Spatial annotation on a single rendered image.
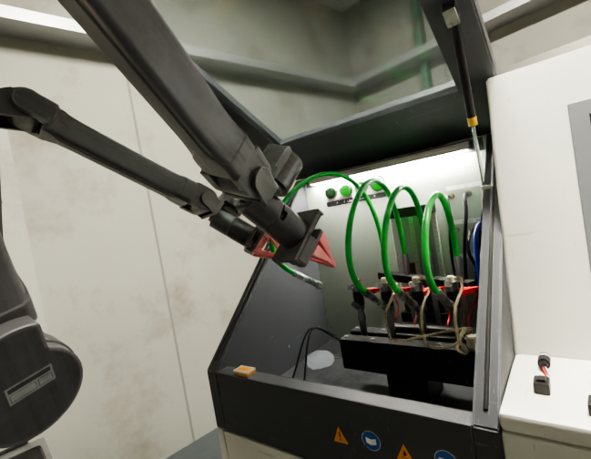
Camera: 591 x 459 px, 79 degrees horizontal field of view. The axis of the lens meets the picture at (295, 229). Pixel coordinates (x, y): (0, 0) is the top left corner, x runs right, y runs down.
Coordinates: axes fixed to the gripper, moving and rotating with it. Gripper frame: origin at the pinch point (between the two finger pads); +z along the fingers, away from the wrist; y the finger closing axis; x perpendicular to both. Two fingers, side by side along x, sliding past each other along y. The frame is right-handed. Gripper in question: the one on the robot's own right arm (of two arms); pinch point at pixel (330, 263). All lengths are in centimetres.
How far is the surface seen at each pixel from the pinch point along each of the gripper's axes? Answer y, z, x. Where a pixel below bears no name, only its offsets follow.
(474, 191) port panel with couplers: 46, 37, 1
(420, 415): -15.7, 23.9, -9.2
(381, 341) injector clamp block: -1.8, 33.4, 12.1
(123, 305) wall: -19, 15, 182
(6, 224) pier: -13, -53, 152
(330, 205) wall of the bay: 40, 26, 47
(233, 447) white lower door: -39, 28, 41
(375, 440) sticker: -22.3, 26.7, -0.1
